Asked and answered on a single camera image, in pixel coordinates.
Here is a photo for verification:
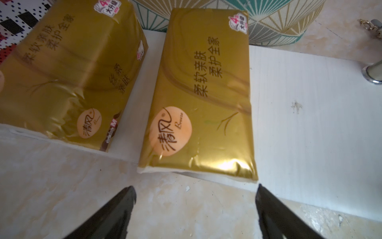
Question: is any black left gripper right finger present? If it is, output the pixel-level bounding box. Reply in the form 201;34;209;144
255;184;322;239

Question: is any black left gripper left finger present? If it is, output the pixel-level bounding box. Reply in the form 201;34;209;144
65;186;137;239

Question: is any gold tissue pack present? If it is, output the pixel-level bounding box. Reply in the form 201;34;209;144
138;8;258;181
1;1;148;151

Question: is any white two-tier shelf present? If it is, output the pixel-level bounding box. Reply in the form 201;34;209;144
1;31;382;228

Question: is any fan pattern cushion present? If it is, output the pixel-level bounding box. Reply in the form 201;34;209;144
132;0;325;46

